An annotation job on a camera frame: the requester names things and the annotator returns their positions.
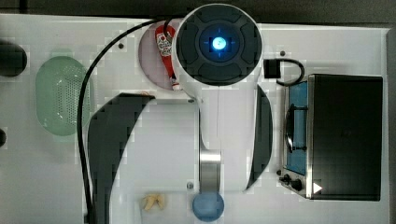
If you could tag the black toaster oven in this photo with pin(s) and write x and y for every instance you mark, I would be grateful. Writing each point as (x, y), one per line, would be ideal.
(333, 131)

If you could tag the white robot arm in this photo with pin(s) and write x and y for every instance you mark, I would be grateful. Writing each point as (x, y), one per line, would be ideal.
(160, 156)

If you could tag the grey round plate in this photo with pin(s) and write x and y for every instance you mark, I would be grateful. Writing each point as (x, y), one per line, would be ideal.
(150, 59)

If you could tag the red ketchup bottle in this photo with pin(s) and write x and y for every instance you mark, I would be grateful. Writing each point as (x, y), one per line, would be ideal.
(163, 38)

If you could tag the blue cup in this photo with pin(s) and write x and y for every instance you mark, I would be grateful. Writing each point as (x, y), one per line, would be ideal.
(208, 206)

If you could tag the peeled banana toy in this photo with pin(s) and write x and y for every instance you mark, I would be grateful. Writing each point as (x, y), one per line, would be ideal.
(151, 199)

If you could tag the green perforated colander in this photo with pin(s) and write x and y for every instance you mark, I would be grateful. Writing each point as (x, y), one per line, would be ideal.
(57, 89)

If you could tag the black pot upper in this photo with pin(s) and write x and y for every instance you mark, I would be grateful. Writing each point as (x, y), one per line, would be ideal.
(13, 59)

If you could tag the black pot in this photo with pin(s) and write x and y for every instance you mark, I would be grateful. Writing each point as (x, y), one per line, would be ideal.
(3, 137)
(13, 59)

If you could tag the black pot lower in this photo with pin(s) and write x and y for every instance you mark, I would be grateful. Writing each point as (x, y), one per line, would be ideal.
(3, 137)

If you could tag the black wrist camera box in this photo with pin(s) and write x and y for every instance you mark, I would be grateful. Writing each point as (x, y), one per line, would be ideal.
(272, 68)

